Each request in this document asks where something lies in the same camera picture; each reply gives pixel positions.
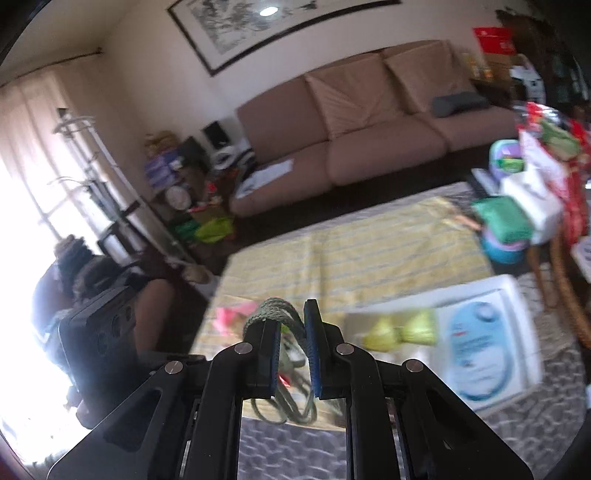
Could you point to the metal coat rack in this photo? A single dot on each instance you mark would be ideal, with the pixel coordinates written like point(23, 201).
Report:
point(106, 157)

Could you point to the blue basin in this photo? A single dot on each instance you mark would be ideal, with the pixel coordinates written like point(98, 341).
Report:
point(503, 251)

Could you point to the white cardboard box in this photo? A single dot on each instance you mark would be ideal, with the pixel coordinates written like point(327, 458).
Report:
point(480, 341)

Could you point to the wicker chair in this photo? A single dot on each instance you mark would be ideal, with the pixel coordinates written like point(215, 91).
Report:
point(565, 286)

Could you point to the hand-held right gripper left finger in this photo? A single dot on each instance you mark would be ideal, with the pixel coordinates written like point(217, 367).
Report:
point(272, 357)

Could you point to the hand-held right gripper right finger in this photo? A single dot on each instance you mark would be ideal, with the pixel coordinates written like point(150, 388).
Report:
point(313, 355)

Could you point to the yellow plaid tablecloth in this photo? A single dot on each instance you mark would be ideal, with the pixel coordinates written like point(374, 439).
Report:
point(369, 258)

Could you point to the red and white bags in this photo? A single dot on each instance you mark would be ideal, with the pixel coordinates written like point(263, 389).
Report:
point(561, 143)

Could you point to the pink cloth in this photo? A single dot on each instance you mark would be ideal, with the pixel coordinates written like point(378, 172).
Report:
point(228, 318)

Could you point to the purple boxes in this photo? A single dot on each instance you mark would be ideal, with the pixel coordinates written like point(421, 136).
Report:
point(161, 170)

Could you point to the grey cushion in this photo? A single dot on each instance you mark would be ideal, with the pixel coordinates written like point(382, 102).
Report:
point(457, 104)

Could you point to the dark wooden chair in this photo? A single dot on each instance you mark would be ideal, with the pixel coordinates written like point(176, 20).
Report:
point(117, 240)

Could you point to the purple and green potty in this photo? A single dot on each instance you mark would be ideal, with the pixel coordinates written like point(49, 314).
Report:
point(505, 154)

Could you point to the red box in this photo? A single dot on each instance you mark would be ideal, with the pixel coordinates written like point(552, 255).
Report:
point(494, 40)

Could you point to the framed wall painting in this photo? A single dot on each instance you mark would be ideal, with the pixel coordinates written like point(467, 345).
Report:
point(240, 27)

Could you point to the green bag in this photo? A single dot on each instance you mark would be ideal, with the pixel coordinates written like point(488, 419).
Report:
point(214, 229)

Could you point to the white papers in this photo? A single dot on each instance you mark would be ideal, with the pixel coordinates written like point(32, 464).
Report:
point(265, 175)

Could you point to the green packet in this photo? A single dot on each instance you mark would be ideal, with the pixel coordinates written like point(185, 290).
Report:
point(501, 218)

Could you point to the brown sofa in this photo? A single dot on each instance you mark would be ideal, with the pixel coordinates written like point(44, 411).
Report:
point(369, 152)

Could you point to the white plastic bag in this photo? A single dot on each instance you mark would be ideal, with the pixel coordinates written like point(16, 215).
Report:
point(535, 198)

